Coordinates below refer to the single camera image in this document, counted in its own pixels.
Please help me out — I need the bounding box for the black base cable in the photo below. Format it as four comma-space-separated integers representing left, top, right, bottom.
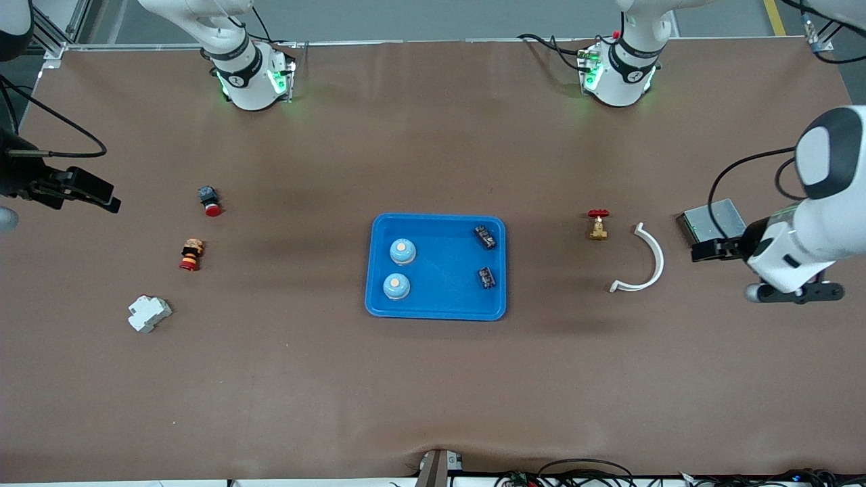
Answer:
518, 32, 593, 74
250, 5, 298, 48

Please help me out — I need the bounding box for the tangled cable bundle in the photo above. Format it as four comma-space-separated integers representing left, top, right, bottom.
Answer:
677, 468, 866, 487

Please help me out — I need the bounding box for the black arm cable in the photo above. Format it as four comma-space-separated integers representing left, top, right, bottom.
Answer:
0, 74, 108, 158
707, 0, 866, 237

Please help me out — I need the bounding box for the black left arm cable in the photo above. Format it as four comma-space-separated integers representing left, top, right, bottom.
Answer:
707, 0, 866, 237

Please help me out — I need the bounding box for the red yellow black push button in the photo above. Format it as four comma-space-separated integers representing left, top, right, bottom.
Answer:
179, 238, 205, 272

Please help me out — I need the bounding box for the black looped cable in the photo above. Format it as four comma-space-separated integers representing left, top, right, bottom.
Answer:
538, 459, 633, 487

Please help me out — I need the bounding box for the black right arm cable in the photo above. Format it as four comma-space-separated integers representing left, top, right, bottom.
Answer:
0, 74, 108, 158

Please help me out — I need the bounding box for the blue plastic tray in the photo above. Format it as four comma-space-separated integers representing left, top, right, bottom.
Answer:
365, 214, 507, 321

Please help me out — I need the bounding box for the metal camera pole bracket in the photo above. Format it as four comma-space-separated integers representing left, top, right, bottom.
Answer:
414, 448, 464, 487

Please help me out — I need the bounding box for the silver metal box module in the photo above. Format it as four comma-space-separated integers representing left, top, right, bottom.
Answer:
679, 199, 750, 250

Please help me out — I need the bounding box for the white circuit breaker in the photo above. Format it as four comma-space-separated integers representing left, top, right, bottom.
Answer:
127, 294, 173, 334

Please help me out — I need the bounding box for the white curved pipe clamp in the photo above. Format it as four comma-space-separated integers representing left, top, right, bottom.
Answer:
609, 223, 665, 294

